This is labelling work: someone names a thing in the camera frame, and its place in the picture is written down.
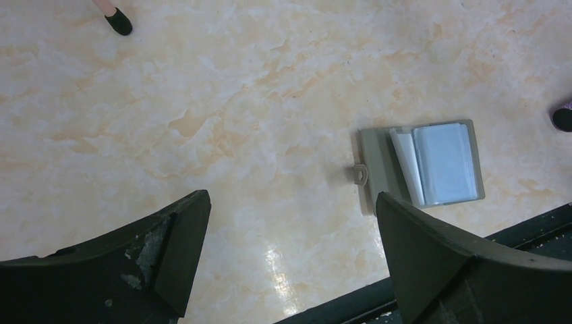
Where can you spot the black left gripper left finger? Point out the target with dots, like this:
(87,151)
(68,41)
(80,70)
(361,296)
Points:
(142,272)

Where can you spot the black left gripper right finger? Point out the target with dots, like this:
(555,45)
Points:
(443,274)

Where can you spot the grey card holder wallet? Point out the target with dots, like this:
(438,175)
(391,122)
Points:
(425,165)

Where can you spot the pink music stand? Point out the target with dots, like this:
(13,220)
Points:
(115,17)

